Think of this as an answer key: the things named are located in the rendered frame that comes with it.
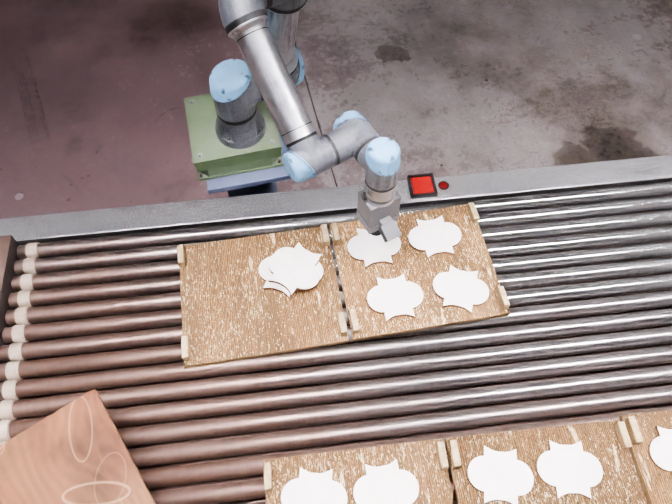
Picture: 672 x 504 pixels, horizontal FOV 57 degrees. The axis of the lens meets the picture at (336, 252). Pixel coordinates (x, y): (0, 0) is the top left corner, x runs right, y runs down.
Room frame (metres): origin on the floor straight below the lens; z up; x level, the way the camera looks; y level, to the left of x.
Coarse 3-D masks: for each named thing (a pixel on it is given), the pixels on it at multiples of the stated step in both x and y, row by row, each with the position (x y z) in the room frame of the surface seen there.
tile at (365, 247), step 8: (360, 232) 0.91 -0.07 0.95; (352, 240) 0.88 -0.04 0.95; (360, 240) 0.88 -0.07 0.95; (368, 240) 0.88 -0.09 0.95; (376, 240) 0.88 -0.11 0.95; (392, 240) 0.88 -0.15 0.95; (352, 248) 0.86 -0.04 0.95; (360, 248) 0.86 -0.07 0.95; (368, 248) 0.86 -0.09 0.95; (376, 248) 0.86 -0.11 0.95; (384, 248) 0.86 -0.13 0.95; (392, 248) 0.86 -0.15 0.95; (352, 256) 0.83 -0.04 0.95; (360, 256) 0.83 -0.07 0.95; (368, 256) 0.83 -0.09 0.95; (376, 256) 0.83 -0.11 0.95; (384, 256) 0.83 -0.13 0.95; (392, 256) 0.84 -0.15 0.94; (368, 264) 0.81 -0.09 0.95; (392, 264) 0.81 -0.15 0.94
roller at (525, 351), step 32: (448, 352) 0.57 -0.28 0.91; (480, 352) 0.57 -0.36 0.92; (512, 352) 0.57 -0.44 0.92; (544, 352) 0.57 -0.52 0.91; (576, 352) 0.58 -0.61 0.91; (160, 384) 0.49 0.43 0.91; (192, 384) 0.49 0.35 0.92; (224, 384) 0.49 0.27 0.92; (256, 384) 0.49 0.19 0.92; (288, 384) 0.49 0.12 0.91; (0, 416) 0.41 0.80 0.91
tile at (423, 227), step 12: (420, 228) 0.92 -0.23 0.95; (432, 228) 0.92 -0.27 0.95; (444, 228) 0.92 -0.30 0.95; (456, 228) 0.92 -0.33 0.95; (408, 240) 0.89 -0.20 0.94; (420, 240) 0.88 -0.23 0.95; (432, 240) 0.88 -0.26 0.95; (444, 240) 0.88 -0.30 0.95; (456, 240) 0.88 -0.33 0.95; (432, 252) 0.85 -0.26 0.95; (444, 252) 0.85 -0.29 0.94
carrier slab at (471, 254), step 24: (408, 216) 0.97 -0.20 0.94; (432, 216) 0.97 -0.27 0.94; (456, 216) 0.97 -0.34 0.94; (480, 240) 0.89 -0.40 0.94; (360, 264) 0.82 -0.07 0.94; (384, 264) 0.82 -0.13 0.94; (408, 264) 0.82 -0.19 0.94; (432, 264) 0.82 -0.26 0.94; (456, 264) 0.82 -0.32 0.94; (480, 264) 0.82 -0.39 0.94; (360, 288) 0.74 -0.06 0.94; (432, 288) 0.74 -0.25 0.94; (360, 312) 0.67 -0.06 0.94; (432, 312) 0.67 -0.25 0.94; (456, 312) 0.67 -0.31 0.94; (480, 312) 0.67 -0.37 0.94; (504, 312) 0.67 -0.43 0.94; (360, 336) 0.61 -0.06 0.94
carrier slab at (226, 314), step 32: (192, 256) 0.84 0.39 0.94; (224, 256) 0.84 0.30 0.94; (256, 256) 0.84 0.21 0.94; (192, 288) 0.74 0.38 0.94; (224, 288) 0.74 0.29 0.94; (256, 288) 0.74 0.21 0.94; (320, 288) 0.74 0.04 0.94; (192, 320) 0.65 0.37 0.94; (224, 320) 0.65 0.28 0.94; (256, 320) 0.65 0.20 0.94; (288, 320) 0.65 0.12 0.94; (320, 320) 0.65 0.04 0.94; (192, 352) 0.57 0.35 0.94; (224, 352) 0.57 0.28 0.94; (256, 352) 0.57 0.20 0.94
